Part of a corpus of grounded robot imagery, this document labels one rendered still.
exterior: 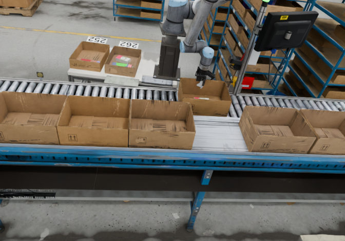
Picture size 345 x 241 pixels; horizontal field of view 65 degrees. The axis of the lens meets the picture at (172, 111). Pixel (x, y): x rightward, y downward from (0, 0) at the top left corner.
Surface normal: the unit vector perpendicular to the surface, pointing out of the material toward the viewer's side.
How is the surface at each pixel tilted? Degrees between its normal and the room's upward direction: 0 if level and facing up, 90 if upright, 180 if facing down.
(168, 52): 90
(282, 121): 89
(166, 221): 0
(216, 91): 89
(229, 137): 0
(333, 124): 89
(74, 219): 0
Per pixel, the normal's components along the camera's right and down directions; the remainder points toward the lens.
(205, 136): 0.13, -0.77
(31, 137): 0.07, 0.64
